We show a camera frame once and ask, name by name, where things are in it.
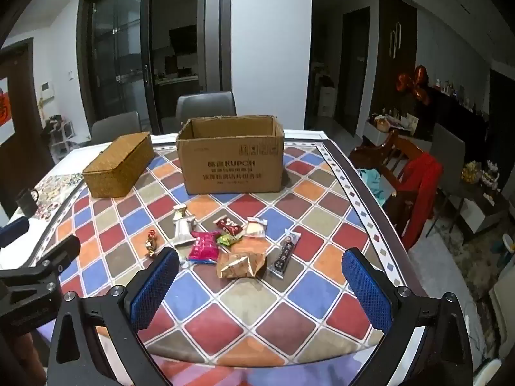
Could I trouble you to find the glass sliding door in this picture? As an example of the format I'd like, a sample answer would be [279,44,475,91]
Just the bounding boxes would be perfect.
[78,0,154,133]

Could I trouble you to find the black snack bar packet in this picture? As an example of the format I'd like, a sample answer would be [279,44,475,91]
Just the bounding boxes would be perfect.
[270,229,300,278]

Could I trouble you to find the woven wicker basket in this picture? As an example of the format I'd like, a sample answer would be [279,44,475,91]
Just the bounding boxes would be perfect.
[82,131,155,198]

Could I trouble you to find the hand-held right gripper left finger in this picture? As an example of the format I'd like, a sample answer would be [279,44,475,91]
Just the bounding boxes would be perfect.
[47,246,180,386]

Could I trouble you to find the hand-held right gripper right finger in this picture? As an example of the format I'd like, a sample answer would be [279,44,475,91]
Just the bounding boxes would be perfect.
[342,248,473,386]

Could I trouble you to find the teal cloth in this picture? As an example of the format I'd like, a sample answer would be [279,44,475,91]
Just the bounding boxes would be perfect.
[358,168,393,206]

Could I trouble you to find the pink snack packet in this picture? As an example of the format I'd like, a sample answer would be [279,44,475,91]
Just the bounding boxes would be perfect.
[188,231,221,264]

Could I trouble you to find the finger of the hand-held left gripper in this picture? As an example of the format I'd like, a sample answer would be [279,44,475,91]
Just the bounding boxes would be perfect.
[0,217,31,247]
[24,235,81,275]

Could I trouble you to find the brown cardboard box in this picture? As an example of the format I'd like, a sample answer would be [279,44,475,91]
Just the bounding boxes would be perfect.
[176,115,286,195]

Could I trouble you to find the dark sideboard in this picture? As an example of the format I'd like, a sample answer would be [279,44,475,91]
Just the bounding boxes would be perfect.
[418,86,489,161]

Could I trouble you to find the red foil balloons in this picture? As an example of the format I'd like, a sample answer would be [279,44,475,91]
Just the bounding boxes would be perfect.
[395,65,431,101]

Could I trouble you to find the black mug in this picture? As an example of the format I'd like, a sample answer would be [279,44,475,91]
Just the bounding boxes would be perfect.
[15,188,40,216]

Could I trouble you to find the long white snack packet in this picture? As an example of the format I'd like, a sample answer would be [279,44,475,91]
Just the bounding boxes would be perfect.
[173,213,198,247]

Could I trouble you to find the clear red-trimmed snack packet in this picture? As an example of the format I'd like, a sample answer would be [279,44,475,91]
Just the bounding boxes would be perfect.
[245,217,268,239]

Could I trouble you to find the golden brown snack packet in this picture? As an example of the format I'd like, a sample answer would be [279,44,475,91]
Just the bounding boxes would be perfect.
[216,239,268,279]

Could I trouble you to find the white storage rack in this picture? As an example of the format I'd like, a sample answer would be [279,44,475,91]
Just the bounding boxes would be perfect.
[50,115,77,157]

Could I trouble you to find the red garment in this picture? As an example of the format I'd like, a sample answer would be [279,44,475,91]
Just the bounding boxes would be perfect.
[396,153,443,222]

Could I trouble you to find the red wall poster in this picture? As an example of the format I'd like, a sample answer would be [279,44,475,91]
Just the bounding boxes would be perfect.
[0,76,14,141]

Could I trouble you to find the low coffee table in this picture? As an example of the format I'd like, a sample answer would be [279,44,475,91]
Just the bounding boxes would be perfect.
[454,185,508,234]

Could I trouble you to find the wooden chair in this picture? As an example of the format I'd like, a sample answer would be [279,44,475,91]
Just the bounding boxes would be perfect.
[349,129,439,250]

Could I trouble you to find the grey dining chair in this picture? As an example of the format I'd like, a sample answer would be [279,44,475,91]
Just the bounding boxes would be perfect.
[176,92,237,119]
[428,123,467,210]
[91,111,141,145]

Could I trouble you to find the patterned placemat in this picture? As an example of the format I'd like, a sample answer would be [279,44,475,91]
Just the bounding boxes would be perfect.
[30,173,84,220]

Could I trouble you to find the dark red snack packet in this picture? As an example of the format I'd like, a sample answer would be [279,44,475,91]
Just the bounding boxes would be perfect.
[213,217,244,236]

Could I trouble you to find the white side table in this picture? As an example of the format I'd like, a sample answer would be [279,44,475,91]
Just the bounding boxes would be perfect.
[365,115,413,147]

